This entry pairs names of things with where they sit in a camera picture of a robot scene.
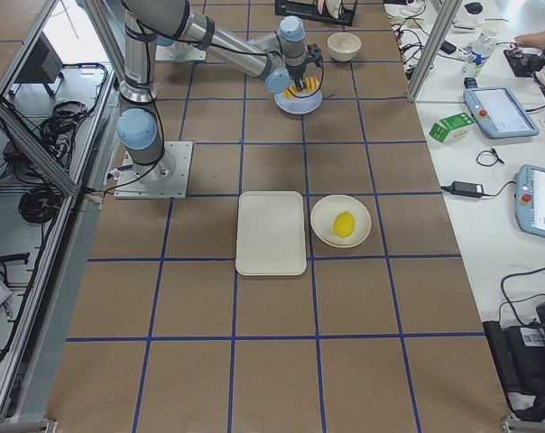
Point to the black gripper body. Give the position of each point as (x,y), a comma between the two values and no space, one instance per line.
(297,72)

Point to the sliced bread loaf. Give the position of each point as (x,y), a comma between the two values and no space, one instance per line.
(312,86)

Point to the blue plate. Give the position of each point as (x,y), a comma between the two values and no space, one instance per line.
(298,102)

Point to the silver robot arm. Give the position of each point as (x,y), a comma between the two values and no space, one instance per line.
(278,60)

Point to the small cream plate in rack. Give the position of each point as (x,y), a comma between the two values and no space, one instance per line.
(333,8)

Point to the cream plate under lemon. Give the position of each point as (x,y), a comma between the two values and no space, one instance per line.
(326,210)

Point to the cream bowl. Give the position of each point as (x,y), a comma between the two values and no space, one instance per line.
(343,46)

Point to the black dish rack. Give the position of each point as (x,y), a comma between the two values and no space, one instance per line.
(308,10)

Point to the white rectangular tray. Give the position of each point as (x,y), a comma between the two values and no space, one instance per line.
(270,239)

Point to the yellow lemon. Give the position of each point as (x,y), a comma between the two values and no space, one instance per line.
(344,224)

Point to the green white carton box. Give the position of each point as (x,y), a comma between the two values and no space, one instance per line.
(451,128)

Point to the clear water bottle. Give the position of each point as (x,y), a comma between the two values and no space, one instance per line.
(479,51)

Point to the upper teach pendant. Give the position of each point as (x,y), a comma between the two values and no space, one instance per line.
(498,113)

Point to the teach pendant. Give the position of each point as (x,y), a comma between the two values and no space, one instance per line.
(530,199)
(498,113)

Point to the black power adapter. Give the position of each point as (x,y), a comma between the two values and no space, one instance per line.
(467,189)

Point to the lower teach pendant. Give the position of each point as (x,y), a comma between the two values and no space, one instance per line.
(530,199)

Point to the aluminium frame post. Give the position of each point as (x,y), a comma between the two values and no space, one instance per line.
(447,12)

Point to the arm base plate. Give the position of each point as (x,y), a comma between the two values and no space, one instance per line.
(169,179)
(179,52)

